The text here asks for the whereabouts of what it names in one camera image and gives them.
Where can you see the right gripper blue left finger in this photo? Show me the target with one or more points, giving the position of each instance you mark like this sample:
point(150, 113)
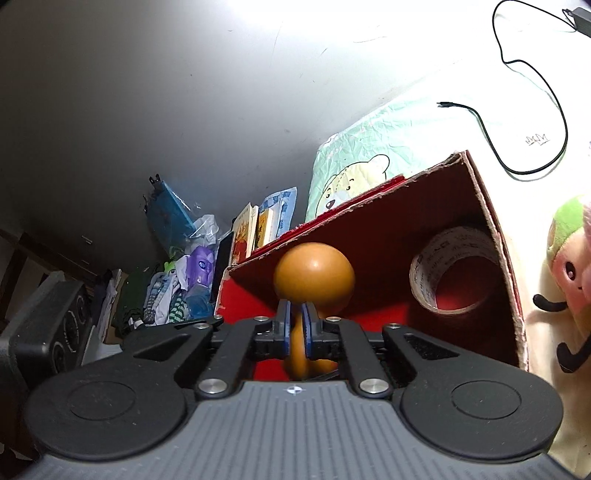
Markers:
point(238, 347)

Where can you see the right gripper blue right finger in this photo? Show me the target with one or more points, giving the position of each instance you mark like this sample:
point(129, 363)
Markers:
point(346, 343)

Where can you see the brown wooden gourd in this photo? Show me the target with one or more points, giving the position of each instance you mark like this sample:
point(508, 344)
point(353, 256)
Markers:
point(316, 273)

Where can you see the red cardboard box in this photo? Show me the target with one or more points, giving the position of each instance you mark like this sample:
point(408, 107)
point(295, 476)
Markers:
point(381, 232)

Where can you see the blue slipper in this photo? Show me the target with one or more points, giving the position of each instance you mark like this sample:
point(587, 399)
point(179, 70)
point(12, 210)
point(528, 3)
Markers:
point(198, 302)

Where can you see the green white striped cloth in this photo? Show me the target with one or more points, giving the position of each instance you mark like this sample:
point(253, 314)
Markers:
point(164, 301)

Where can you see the blue checkered towel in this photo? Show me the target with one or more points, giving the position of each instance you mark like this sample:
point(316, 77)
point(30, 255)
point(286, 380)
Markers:
point(287, 200)

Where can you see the blue plastic bag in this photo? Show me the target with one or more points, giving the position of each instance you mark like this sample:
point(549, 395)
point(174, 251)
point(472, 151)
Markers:
point(178, 228)

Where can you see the packing tape roll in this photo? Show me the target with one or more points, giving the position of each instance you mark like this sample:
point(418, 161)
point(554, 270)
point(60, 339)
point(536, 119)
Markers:
point(456, 273)

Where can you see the green bear pillow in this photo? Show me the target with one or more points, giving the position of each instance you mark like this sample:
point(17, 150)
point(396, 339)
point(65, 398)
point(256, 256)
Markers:
point(396, 139)

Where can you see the black speaker box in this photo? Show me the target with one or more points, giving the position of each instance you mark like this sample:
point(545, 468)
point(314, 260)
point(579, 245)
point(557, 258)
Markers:
point(49, 334)

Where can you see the green cap plush doll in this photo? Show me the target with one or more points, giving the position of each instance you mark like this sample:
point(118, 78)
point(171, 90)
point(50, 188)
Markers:
point(568, 259)

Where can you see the black power adapter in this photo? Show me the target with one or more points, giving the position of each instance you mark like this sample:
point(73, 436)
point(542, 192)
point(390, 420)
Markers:
point(580, 19)

